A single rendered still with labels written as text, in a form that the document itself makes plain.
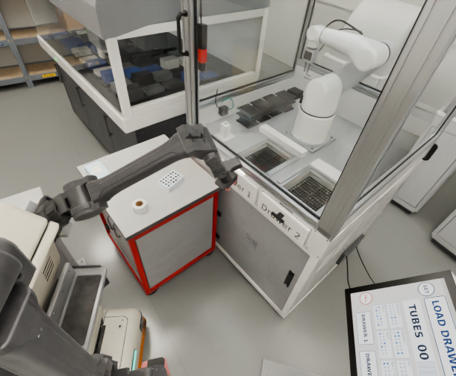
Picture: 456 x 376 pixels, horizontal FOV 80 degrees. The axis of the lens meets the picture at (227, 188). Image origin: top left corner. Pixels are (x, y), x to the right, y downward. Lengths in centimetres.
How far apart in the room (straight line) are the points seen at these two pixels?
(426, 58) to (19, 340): 86
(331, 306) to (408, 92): 161
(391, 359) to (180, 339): 128
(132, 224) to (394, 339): 111
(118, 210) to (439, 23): 136
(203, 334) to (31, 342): 159
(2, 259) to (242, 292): 180
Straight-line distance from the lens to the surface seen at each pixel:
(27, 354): 39
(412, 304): 98
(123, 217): 145
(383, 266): 251
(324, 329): 208
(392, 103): 85
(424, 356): 93
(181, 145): 71
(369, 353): 97
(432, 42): 80
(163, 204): 146
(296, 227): 124
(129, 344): 167
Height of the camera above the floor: 185
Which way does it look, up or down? 45 degrees down
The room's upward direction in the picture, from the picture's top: 5 degrees clockwise
